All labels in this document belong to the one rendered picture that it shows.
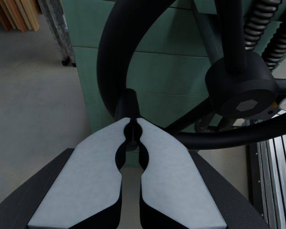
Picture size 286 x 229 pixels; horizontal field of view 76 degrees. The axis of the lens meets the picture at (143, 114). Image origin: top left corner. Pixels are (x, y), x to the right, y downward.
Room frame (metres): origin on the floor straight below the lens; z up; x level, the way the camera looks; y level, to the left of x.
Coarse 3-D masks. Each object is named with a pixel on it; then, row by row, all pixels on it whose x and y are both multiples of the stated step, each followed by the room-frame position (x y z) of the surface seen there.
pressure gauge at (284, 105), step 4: (280, 96) 0.32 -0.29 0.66; (284, 96) 0.31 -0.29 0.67; (276, 100) 0.32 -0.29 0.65; (280, 100) 0.31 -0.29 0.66; (284, 100) 0.30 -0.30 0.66; (272, 104) 0.34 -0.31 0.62; (276, 104) 0.33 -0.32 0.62; (280, 104) 0.30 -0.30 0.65; (284, 104) 0.31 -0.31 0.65; (280, 108) 0.31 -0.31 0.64; (284, 108) 0.31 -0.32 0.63
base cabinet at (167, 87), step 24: (72, 48) 0.28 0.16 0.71; (96, 48) 0.29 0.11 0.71; (144, 72) 0.31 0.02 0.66; (168, 72) 0.32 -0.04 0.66; (192, 72) 0.33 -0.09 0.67; (96, 96) 0.28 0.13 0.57; (144, 96) 0.31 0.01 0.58; (168, 96) 0.32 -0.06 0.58; (192, 96) 0.33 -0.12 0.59; (96, 120) 0.28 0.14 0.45; (168, 120) 0.32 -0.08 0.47; (216, 120) 0.36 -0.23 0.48
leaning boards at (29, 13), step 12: (0, 0) 1.21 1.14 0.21; (12, 0) 1.22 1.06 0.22; (24, 0) 1.23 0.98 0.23; (36, 0) 1.60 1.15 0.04; (0, 12) 1.18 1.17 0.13; (12, 12) 1.18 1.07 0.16; (24, 12) 1.24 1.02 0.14; (36, 12) 1.45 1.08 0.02; (12, 24) 1.20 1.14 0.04; (24, 24) 1.23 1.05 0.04; (36, 24) 1.27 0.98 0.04
